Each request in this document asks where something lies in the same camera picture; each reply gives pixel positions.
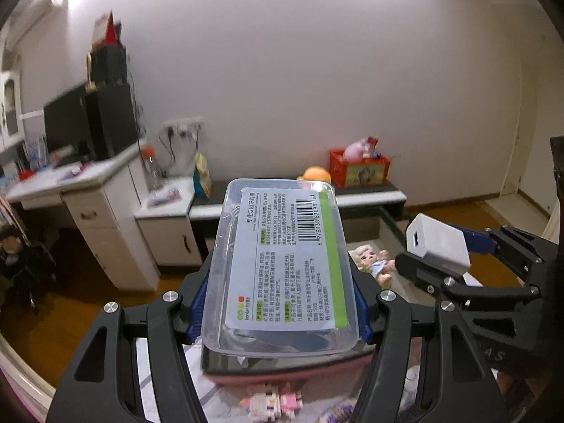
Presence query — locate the white bedside cabinet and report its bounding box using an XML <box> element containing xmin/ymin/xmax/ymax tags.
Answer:
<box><xmin>135</xmin><ymin>178</ymin><xmax>203</xmax><ymax>266</ymax></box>

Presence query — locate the pink block donut model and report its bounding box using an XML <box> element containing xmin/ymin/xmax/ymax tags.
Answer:
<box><xmin>317</xmin><ymin>398</ymin><xmax>357</xmax><ymax>423</ymax></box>

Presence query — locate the pink box black rim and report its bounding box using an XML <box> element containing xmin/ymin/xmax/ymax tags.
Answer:
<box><xmin>200</xmin><ymin>210</ymin><xmax>413</xmax><ymax>389</ymax></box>

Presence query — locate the small blonde doll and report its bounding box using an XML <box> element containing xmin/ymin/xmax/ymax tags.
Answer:
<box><xmin>350</xmin><ymin>245</ymin><xmax>396</xmax><ymax>289</ymax></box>

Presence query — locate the white pink block cat figure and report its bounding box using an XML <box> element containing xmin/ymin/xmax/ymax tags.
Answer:
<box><xmin>239</xmin><ymin>384</ymin><xmax>303</xmax><ymax>422</ymax></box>

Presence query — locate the white charger adapter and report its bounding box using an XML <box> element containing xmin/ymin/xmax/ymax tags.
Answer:
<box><xmin>405</xmin><ymin>213</ymin><xmax>471</xmax><ymax>275</ymax></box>

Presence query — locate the pink plush toy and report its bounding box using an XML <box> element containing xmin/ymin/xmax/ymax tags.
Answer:
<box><xmin>342</xmin><ymin>136</ymin><xmax>380</xmax><ymax>163</ymax></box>

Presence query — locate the black computer monitor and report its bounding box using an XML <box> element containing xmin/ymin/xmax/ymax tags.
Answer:
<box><xmin>43</xmin><ymin>84</ymin><xmax>91</xmax><ymax>159</ymax></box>

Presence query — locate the blue yellow snack bag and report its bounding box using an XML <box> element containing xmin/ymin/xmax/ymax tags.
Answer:
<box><xmin>193</xmin><ymin>151</ymin><xmax>212</xmax><ymax>199</ymax></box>

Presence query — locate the white wall power outlet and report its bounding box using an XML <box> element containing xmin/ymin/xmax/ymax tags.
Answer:
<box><xmin>164</xmin><ymin>117</ymin><xmax>204</xmax><ymax>140</ymax></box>

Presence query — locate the bottle with orange cap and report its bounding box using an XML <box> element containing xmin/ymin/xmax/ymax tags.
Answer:
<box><xmin>141</xmin><ymin>145</ymin><xmax>164</xmax><ymax>191</ymax></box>

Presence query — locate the red toy crate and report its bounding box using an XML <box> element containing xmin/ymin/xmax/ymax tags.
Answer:
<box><xmin>329</xmin><ymin>149</ymin><xmax>391</xmax><ymax>188</ymax></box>

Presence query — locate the clear plastic labelled box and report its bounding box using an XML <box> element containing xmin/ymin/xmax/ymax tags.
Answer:
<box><xmin>201</xmin><ymin>179</ymin><xmax>360</xmax><ymax>358</ymax></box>

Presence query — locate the white desk with drawers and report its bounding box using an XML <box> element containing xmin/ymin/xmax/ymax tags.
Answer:
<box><xmin>7</xmin><ymin>140</ymin><xmax>160</xmax><ymax>291</ymax></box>

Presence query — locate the orange plush octopus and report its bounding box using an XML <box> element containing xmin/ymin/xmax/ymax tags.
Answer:
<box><xmin>297</xmin><ymin>166</ymin><xmax>332</xmax><ymax>183</ymax></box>

